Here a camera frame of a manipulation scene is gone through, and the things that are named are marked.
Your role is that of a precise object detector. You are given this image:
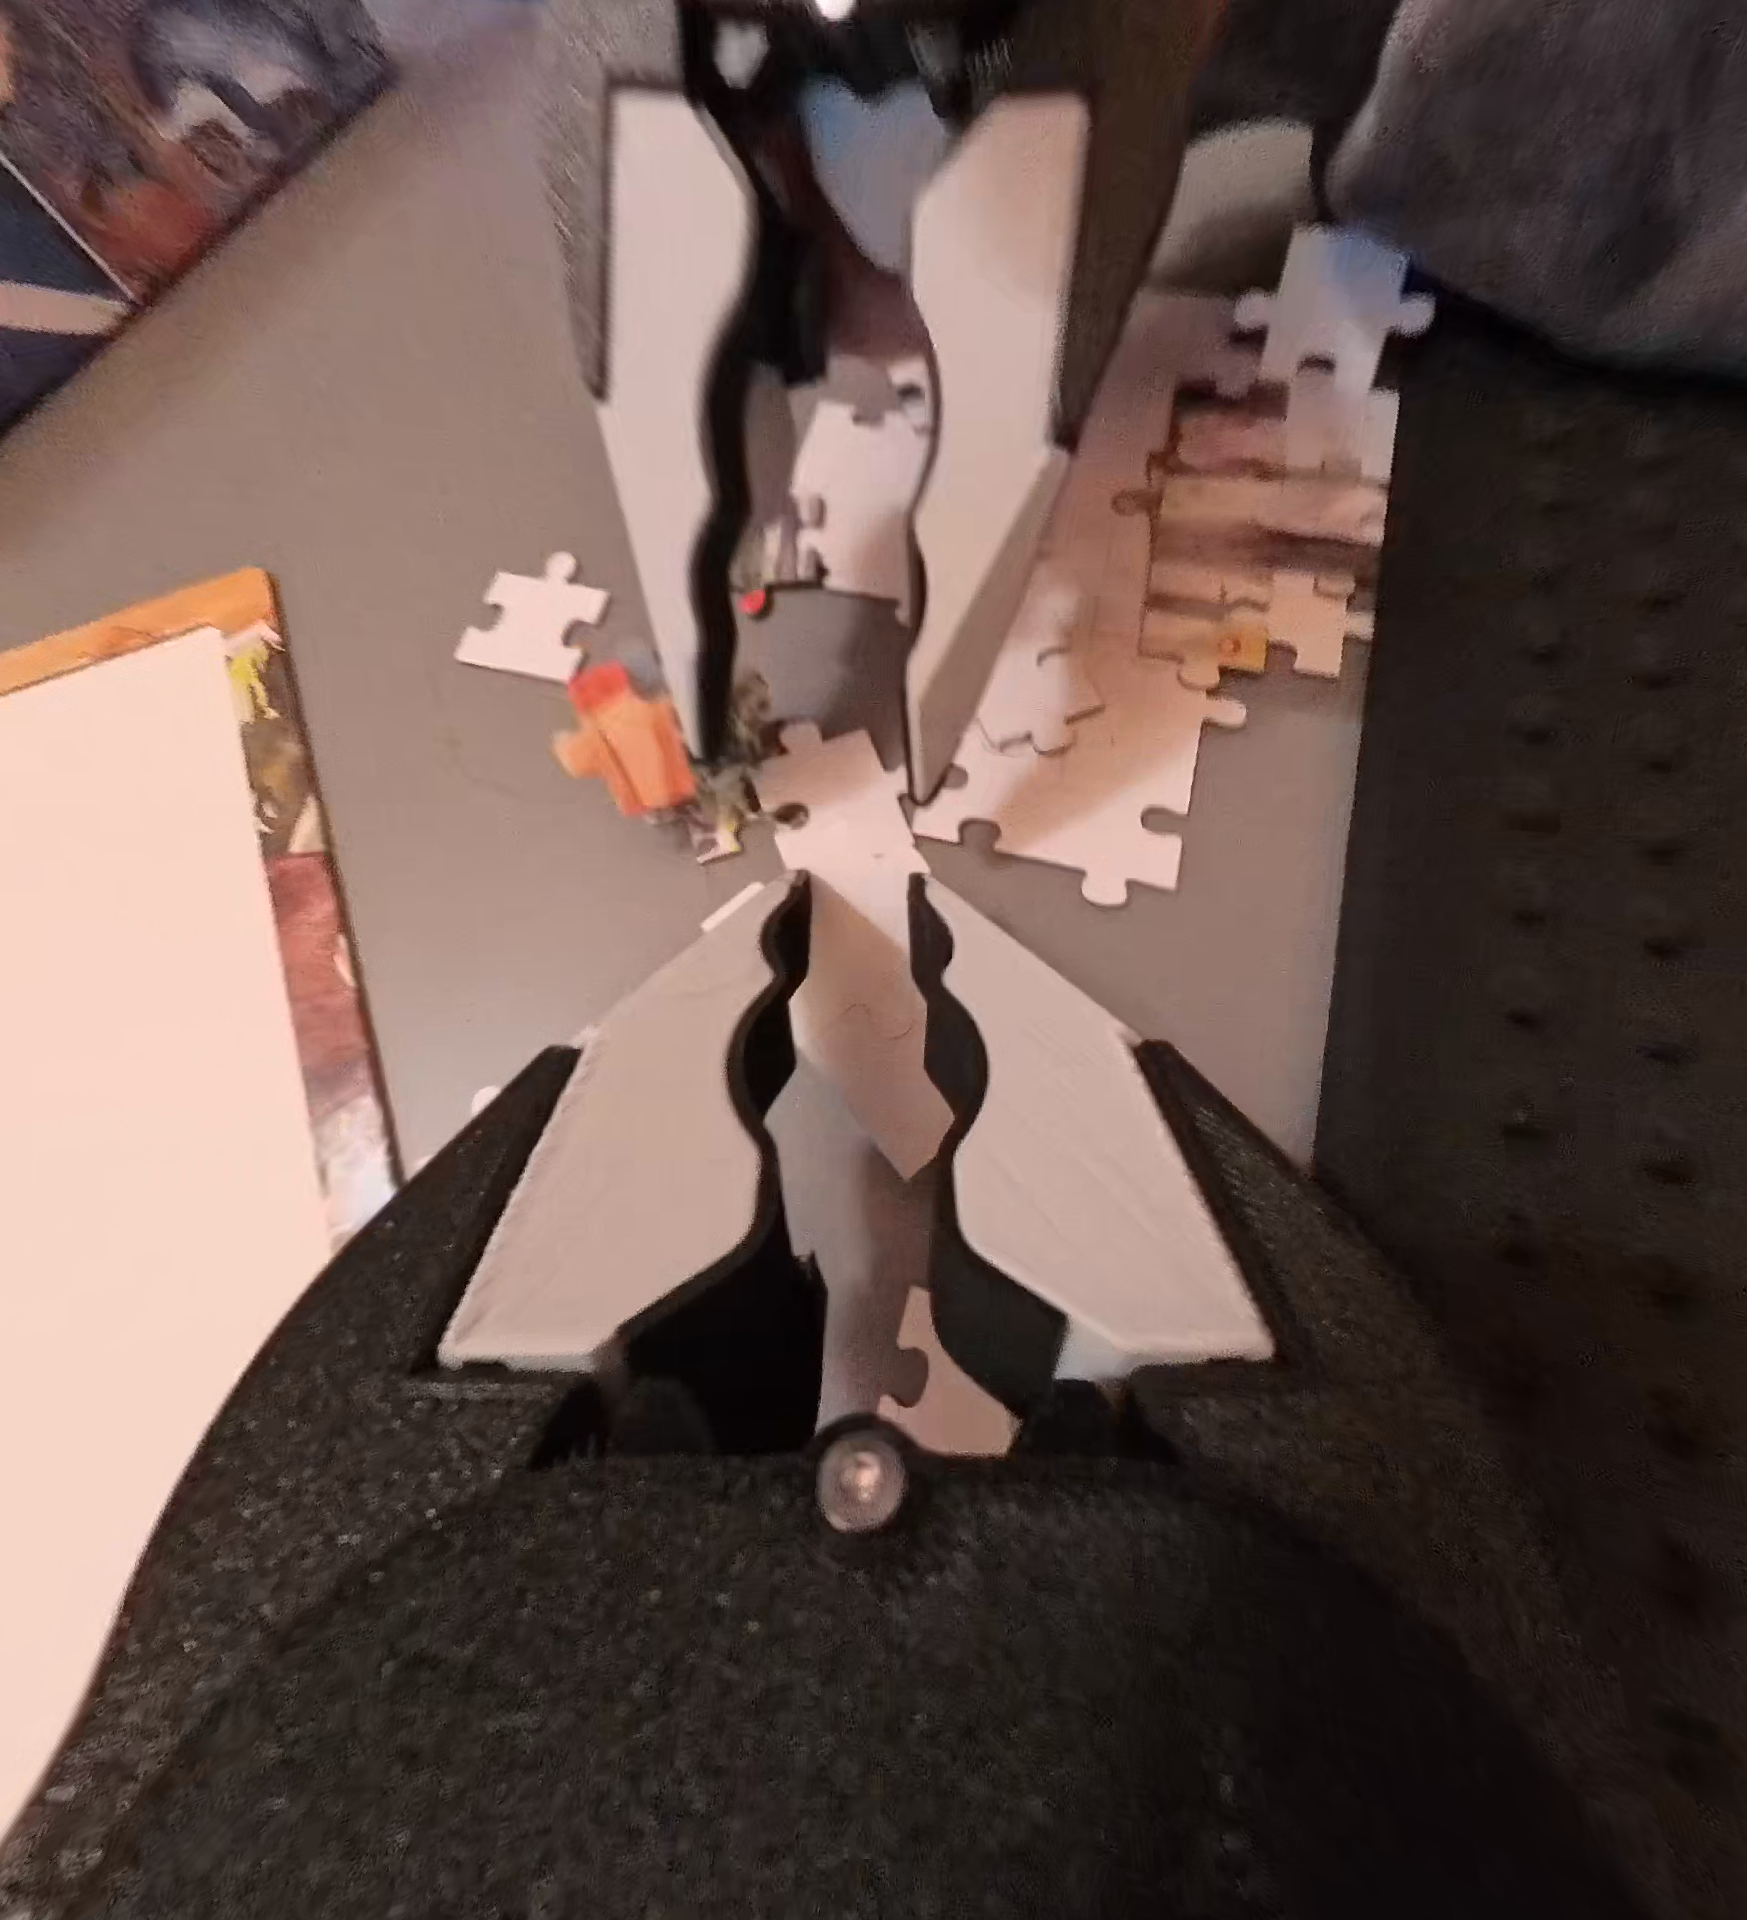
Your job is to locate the person's right forearm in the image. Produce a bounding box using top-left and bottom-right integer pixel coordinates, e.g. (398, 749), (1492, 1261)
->
(1316, 0), (1747, 415)

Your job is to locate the animal jigsaw puzzle board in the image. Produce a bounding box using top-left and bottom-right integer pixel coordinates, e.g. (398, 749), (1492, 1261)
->
(0, 566), (408, 1920)

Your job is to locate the pile of jigsaw pieces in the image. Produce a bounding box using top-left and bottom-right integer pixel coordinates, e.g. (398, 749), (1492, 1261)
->
(746, 284), (1404, 911)

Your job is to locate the grey desk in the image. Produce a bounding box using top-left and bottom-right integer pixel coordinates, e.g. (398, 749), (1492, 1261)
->
(0, 0), (1404, 1202)

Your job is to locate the orange jigsaw piece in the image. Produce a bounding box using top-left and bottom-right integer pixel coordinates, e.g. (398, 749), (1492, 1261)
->
(550, 660), (698, 822)

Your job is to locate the colourful printed puzzle box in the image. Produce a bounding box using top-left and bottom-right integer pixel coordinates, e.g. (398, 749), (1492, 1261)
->
(0, 0), (398, 521)

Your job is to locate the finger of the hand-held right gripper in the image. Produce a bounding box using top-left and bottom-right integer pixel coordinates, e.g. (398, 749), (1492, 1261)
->
(900, 91), (1096, 804)
(600, 91), (758, 753)

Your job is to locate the black perforated fabric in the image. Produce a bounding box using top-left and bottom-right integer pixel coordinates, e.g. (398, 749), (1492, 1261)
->
(1308, 323), (1747, 1920)

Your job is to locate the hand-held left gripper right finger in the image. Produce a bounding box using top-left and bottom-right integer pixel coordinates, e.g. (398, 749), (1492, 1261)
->
(906, 874), (1278, 1420)

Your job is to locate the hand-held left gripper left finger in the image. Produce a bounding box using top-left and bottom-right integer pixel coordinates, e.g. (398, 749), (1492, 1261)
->
(438, 873), (816, 1375)

